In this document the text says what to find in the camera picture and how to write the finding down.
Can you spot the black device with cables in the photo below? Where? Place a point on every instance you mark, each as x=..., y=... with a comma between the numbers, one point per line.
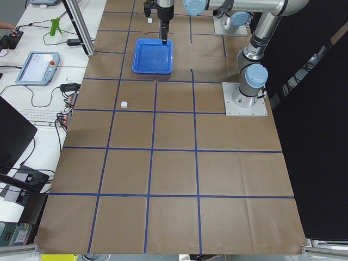
x=32, y=177

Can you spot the blue teach pendant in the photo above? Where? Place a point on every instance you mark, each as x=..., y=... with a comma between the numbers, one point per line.
x=38, y=69

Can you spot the aluminium frame post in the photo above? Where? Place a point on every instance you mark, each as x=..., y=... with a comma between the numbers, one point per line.
x=77, y=20

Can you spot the red black electronics board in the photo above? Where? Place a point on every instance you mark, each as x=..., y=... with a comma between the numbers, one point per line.
x=15, y=35

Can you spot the brown paper table cover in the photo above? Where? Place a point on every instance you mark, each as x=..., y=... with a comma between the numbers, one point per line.
x=171, y=173

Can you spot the green plastic clamp tool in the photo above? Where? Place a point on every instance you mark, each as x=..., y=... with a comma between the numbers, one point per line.
x=55, y=26

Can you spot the blue plastic tray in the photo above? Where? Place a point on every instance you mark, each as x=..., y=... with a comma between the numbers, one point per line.
x=151, y=56

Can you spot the black monitor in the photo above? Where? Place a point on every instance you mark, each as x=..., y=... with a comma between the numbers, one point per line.
x=16, y=134

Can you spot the white keyboard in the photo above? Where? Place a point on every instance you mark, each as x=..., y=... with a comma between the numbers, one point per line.
x=40, y=117

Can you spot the black power adapter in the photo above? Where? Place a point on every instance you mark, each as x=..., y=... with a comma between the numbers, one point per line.
x=69, y=87

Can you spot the black adapter on desk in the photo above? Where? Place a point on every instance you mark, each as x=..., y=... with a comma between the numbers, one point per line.
x=73, y=42

